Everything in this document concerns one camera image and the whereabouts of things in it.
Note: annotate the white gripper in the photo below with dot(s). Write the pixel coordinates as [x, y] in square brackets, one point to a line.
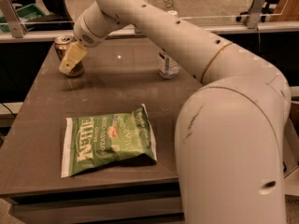
[83, 32]

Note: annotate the orange soda can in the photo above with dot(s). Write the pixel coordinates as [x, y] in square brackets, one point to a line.
[62, 45]

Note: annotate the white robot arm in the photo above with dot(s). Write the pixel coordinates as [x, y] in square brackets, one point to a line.
[229, 134]

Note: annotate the green plastic bin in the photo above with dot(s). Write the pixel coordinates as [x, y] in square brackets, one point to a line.
[25, 13]

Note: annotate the clear glass barrier panel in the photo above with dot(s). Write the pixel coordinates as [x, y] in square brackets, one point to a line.
[205, 13]

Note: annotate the green Kettle chips bag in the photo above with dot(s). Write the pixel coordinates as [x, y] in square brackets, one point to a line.
[95, 141]

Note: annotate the clear plastic water bottle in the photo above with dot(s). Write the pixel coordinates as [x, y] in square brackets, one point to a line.
[167, 67]

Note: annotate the left metal bracket post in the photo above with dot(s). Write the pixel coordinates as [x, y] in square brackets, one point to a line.
[15, 26]

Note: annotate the metal bracket post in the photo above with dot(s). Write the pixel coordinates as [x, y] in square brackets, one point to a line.
[254, 15]
[15, 26]

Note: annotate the right metal bracket post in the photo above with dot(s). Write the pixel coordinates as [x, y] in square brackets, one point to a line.
[254, 15]

